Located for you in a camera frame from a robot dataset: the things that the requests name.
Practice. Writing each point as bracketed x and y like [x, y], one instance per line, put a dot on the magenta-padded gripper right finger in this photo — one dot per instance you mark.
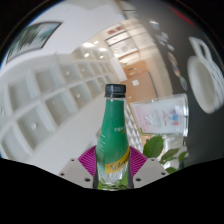
[150, 171]

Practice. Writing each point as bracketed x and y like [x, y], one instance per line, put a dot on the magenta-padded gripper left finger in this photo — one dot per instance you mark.
[76, 172]

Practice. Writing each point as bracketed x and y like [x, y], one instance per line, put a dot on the green drink bottle black cap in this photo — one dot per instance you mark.
[112, 133]

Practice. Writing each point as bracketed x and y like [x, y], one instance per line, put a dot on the potted green leafy plant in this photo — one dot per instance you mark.
[153, 146]

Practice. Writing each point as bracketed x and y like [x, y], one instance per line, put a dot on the clear acrylic sign stand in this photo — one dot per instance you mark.
[163, 116]

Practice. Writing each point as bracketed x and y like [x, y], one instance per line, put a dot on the round colourful badge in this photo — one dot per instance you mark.
[183, 83]
[172, 58]
[177, 71]

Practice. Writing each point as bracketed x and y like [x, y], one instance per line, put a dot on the white polka dot mug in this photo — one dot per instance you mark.
[205, 83]

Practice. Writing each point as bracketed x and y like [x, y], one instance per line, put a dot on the recessed ceiling lights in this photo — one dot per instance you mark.
[88, 45]

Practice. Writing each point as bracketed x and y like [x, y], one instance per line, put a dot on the flat round red coaster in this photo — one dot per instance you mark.
[182, 16]

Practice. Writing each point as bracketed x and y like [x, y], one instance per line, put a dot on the framed landscape wall picture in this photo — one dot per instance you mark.
[31, 40]

